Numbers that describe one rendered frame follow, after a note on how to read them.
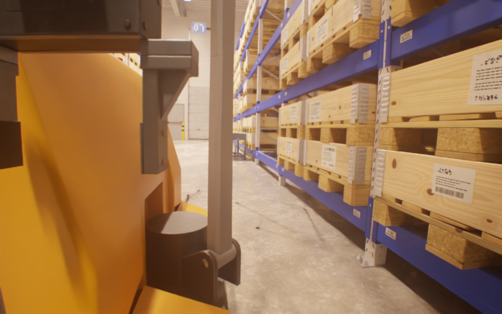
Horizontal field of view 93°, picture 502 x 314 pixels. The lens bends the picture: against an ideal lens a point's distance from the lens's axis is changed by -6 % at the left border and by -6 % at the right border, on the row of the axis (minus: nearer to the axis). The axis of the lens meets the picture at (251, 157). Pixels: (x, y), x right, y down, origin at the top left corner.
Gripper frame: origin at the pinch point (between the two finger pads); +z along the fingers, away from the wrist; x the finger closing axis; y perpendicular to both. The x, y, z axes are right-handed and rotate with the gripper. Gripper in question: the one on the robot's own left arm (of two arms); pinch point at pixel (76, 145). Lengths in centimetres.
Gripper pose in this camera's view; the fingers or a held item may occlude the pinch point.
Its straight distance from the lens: 25.2
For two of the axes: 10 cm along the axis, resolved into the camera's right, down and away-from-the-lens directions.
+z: -0.3, 9.9, 1.1
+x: -10.0, -0.2, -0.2
